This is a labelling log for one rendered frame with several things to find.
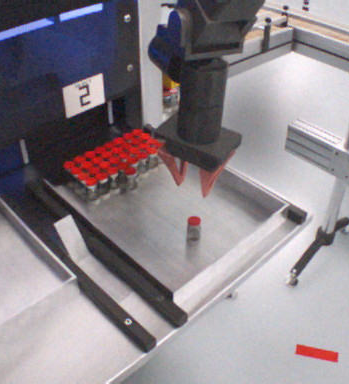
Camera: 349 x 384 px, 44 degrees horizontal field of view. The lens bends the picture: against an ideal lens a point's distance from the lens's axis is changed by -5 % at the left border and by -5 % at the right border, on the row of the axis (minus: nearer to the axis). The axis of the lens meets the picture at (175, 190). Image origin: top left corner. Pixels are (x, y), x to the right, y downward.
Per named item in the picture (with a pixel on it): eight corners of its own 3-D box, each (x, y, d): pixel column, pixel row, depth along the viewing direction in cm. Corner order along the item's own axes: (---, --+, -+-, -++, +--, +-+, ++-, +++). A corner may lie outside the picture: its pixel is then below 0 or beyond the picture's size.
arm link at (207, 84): (197, 67, 48) (239, 59, 50) (168, 43, 52) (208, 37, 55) (193, 119, 53) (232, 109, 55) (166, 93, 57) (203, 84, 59)
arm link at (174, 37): (183, 14, 44) (249, 9, 48) (137, -14, 51) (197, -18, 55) (174, 112, 52) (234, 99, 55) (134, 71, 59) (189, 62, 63)
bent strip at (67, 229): (60, 250, 68) (53, 223, 65) (75, 241, 70) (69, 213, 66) (116, 304, 61) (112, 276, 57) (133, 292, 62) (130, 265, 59)
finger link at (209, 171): (188, 170, 68) (193, 118, 62) (230, 188, 66) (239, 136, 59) (164, 194, 64) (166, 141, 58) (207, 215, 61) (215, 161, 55)
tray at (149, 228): (45, 194, 79) (41, 178, 77) (153, 140, 93) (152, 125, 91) (173, 308, 60) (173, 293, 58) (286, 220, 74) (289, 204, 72)
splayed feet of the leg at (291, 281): (279, 281, 175) (285, 258, 166) (339, 221, 202) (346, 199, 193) (294, 292, 171) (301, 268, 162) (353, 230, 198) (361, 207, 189)
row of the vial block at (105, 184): (85, 202, 77) (81, 181, 74) (161, 161, 87) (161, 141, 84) (92, 208, 76) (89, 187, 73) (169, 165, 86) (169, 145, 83)
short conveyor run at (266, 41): (137, 123, 106) (134, 62, 96) (99, 102, 115) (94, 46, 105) (294, 54, 143) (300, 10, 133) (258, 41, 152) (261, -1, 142)
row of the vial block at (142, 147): (78, 196, 79) (74, 175, 76) (153, 156, 88) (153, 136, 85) (85, 202, 77) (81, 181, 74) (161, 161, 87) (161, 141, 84)
